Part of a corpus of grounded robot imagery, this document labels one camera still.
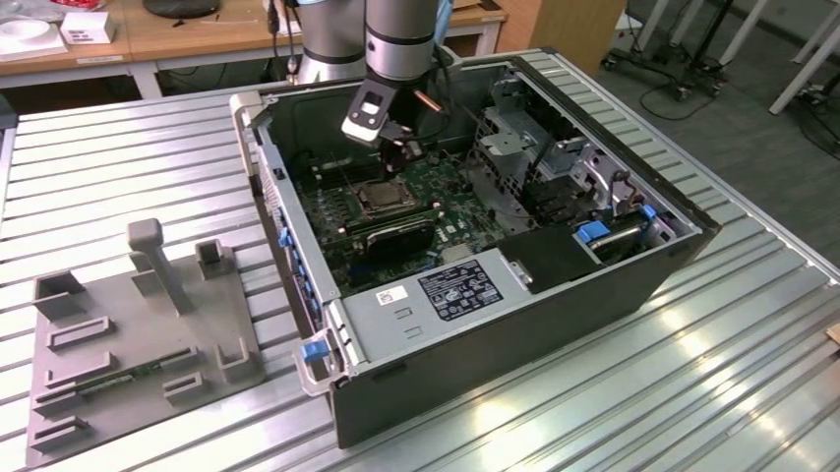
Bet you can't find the copper coloured tube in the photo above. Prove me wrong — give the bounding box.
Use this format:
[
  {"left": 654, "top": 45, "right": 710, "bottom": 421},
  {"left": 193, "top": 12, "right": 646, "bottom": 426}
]
[{"left": 412, "top": 88, "right": 445, "bottom": 113}]

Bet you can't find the black round base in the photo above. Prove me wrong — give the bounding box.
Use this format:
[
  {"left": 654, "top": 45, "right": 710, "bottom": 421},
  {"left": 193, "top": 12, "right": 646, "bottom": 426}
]
[{"left": 141, "top": 0, "right": 221, "bottom": 19}]

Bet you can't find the metal socket cover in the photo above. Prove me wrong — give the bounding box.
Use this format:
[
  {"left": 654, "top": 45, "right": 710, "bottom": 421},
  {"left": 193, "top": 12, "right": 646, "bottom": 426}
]
[{"left": 353, "top": 178, "right": 413, "bottom": 217}]

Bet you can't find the wooden desk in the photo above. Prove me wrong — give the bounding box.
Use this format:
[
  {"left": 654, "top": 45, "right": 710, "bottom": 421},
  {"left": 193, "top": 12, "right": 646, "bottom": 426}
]
[{"left": 0, "top": 0, "right": 510, "bottom": 92}]

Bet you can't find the white cardboard box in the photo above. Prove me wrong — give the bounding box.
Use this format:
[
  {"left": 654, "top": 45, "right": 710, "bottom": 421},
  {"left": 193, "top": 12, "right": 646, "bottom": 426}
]
[{"left": 58, "top": 12, "right": 117, "bottom": 45}]

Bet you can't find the grey parts rack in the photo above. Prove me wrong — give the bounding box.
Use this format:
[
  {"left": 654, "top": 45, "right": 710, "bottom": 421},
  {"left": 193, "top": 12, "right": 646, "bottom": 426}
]
[{"left": 23, "top": 218, "right": 266, "bottom": 468}]

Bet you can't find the silver power supply unit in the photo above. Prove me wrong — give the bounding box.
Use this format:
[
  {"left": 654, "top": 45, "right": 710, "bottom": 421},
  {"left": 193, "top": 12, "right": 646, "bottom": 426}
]
[{"left": 325, "top": 245, "right": 532, "bottom": 380}]

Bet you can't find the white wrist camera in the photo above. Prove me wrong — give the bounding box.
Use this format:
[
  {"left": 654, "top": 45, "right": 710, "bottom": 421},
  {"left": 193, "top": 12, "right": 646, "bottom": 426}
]
[{"left": 340, "top": 78, "right": 401, "bottom": 144}]

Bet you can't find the silver CPU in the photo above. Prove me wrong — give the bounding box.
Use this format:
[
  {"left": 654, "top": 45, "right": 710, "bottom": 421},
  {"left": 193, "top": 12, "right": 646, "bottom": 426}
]
[{"left": 364, "top": 184, "right": 405, "bottom": 207}]

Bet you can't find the black plastic shroud box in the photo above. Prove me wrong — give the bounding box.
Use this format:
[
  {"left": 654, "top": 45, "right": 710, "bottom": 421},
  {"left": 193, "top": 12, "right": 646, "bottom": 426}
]
[{"left": 496, "top": 223, "right": 608, "bottom": 296}]

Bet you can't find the green RAM stick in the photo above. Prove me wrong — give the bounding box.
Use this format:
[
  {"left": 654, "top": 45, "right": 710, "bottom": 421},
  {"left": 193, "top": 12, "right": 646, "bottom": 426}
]
[{"left": 74, "top": 361, "right": 165, "bottom": 397}]

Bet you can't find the white desk frame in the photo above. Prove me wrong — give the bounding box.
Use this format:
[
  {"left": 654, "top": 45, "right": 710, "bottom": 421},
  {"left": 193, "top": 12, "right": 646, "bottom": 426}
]
[{"left": 766, "top": 0, "right": 840, "bottom": 117}]

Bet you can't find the open dark grey PC case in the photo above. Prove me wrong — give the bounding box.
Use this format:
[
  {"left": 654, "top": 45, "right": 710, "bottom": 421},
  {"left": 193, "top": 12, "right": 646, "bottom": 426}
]
[{"left": 226, "top": 47, "right": 723, "bottom": 449}]

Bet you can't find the black fan shroud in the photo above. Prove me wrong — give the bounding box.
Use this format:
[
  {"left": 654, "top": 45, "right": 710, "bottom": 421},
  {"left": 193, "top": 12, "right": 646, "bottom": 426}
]
[{"left": 363, "top": 220, "right": 433, "bottom": 269}]

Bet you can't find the CPU socket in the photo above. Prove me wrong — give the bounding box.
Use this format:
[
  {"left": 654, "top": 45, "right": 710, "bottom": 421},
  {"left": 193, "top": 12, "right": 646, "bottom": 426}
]
[{"left": 349, "top": 176, "right": 416, "bottom": 220}]

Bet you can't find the white bowl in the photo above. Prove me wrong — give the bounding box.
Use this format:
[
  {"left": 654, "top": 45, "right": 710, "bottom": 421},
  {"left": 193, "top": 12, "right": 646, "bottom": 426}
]
[{"left": 0, "top": 18, "right": 66, "bottom": 55}]

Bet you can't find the black wheeled stand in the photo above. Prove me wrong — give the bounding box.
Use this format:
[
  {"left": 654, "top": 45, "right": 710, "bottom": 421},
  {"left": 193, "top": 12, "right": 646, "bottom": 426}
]
[{"left": 602, "top": 0, "right": 729, "bottom": 102}]

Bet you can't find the wooden cabinet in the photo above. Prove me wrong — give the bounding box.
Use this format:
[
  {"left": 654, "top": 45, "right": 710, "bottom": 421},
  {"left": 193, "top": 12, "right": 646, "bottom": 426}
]
[{"left": 530, "top": 0, "right": 628, "bottom": 75}]

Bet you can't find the silver drive latch bracket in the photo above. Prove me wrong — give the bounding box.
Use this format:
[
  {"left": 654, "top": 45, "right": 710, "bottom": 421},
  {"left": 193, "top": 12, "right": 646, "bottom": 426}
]
[{"left": 588, "top": 147, "right": 648, "bottom": 217}]

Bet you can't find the silver drive cage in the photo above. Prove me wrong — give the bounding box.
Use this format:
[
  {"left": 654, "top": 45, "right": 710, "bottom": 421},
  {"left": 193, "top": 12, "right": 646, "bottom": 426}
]
[{"left": 468, "top": 73, "right": 591, "bottom": 227}]

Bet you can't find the blue disk carrier handle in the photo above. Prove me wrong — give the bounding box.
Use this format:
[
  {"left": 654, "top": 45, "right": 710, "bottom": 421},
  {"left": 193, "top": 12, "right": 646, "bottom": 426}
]
[{"left": 574, "top": 220, "right": 612, "bottom": 248}]

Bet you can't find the green motherboard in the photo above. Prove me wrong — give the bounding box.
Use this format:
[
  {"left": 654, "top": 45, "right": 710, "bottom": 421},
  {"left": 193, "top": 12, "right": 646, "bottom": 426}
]
[{"left": 290, "top": 147, "right": 519, "bottom": 291}]

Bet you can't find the black cable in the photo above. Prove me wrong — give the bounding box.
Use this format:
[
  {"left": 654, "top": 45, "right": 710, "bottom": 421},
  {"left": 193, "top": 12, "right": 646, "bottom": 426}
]
[
  {"left": 527, "top": 130, "right": 550, "bottom": 176},
  {"left": 444, "top": 95, "right": 484, "bottom": 132}
]

